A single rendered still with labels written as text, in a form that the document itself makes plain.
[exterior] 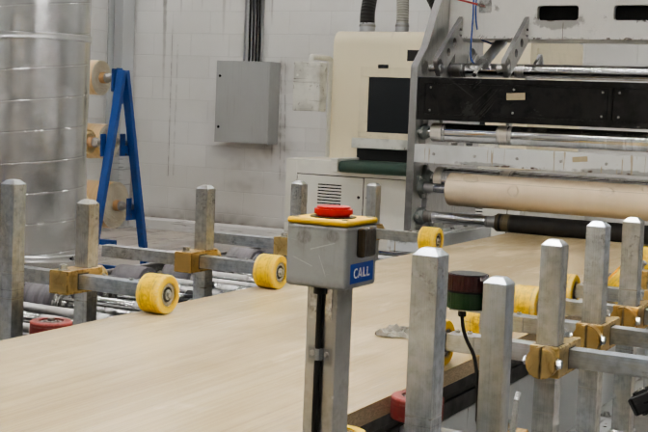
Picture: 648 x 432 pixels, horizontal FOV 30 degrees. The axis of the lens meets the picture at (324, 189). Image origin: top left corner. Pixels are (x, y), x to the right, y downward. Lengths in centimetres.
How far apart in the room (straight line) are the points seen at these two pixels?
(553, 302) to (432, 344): 50
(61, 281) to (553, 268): 110
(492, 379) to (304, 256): 57
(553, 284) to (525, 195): 246
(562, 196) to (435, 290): 290
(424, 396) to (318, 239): 35
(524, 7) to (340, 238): 355
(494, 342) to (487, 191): 274
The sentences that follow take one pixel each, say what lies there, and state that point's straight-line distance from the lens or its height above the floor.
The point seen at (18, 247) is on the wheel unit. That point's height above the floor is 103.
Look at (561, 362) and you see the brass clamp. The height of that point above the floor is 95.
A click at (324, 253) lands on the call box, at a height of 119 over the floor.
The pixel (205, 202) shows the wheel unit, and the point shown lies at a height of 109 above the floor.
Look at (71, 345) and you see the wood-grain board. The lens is 217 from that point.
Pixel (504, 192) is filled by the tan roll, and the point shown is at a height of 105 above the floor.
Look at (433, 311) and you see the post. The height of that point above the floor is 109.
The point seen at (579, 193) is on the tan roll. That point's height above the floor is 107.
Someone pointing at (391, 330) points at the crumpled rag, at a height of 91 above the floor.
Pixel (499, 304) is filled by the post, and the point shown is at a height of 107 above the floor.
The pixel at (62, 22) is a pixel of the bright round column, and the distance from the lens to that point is 556.
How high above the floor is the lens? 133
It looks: 4 degrees down
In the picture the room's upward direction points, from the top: 2 degrees clockwise
